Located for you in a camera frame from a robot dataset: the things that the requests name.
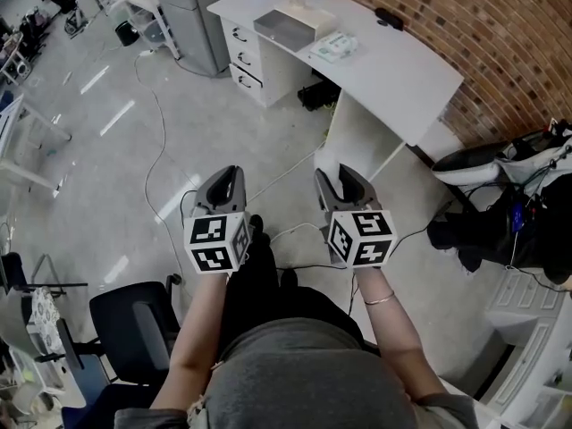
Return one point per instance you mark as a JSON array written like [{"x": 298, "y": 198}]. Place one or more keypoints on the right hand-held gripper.
[{"x": 366, "y": 239}]

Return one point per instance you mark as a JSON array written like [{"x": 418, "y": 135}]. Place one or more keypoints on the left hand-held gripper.
[{"x": 210, "y": 239}]

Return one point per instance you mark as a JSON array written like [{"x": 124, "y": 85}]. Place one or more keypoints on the grey drawer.
[{"x": 286, "y": 31}]

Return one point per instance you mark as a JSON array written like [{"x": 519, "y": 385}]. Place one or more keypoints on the person's left forearm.
[{"x": 192, "y": 342}]

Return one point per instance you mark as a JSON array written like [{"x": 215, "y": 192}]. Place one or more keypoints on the person's right forearm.
[{"x": 393, "y": 342}]

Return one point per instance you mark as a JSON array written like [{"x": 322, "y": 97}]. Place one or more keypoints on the black power box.
[{"x": 317, "y": 96}]

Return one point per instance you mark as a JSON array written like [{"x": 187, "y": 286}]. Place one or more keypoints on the white tray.
[{"x": 319, "y": 20}]

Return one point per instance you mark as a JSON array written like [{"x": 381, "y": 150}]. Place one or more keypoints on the person's black shoe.
[{"x": 256, "y": 226}]

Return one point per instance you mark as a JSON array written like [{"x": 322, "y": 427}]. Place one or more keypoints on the person's black trousers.
[{"x": 259, "y": 293}]

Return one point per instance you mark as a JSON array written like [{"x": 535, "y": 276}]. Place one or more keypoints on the black and white chair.
[{"x": 465, "y": 170}]

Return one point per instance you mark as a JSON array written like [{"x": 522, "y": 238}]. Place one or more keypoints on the white drawer cabinet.
[{"x": 268, "y": 69}]

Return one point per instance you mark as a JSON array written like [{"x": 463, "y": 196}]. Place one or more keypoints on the white desk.
[{"x": 393, "y": 61}]

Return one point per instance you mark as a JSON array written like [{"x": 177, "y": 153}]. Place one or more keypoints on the green white wipes packet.
[{"x": 335, "y": 46}]

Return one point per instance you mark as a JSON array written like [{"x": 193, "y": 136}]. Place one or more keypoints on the black fabric pile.
[{"x": 491, "y": 235}]

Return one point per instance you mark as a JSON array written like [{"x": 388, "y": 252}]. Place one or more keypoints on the black office chair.
[{"x": 129, "y": 324}]

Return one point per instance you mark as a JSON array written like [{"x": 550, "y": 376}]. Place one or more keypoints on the white shelf rack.
[{"x": 169, "y": 36}]

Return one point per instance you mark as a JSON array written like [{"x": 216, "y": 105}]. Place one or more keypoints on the clear plastic container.
[{"x": 154, "y": 31}]

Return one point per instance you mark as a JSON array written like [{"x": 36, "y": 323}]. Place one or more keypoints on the grey partition cabinet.
[{"x": 192, "y": 16}]

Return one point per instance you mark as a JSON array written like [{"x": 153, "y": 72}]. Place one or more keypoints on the black desk device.
[{"x": 389, "y": 17}]

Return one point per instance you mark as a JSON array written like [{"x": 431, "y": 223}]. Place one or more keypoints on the black waste bin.
[{"x": 126, "y": 34}]

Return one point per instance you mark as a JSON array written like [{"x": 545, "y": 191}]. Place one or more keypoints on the white round container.
[{"x": 297, "y": 0}]

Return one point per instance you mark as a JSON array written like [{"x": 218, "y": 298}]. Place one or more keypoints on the person's grey shirt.
[{"x": 304, "y": 382}]

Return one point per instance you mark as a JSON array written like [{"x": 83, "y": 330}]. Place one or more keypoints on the white panelled cabinet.
[{"x": 523, "y": 311}]

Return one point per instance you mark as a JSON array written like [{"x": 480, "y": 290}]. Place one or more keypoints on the patterned cloth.
[{"x": 44, "y": 315}]

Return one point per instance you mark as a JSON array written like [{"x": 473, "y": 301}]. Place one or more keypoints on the white boombox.
[{"x": 20, "y": 69}]

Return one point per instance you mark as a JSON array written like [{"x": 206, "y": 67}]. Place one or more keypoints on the white frame table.
[{"x": 11, "y": 123}]

